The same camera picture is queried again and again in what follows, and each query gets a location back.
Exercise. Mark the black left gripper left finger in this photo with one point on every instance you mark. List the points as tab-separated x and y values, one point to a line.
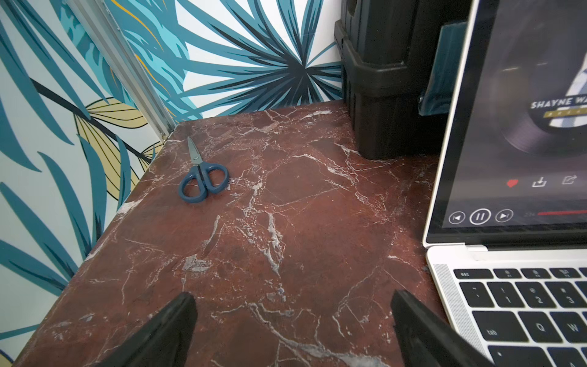
163	341

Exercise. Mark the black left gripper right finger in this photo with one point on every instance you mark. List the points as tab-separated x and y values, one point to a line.
426	340

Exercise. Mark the silver laptop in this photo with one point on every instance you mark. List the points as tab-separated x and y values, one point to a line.
505	236

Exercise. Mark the black plastic toolbox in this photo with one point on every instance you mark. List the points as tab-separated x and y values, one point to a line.
399	64

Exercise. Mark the left aluminium frame post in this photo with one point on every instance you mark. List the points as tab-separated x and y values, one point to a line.
102	28

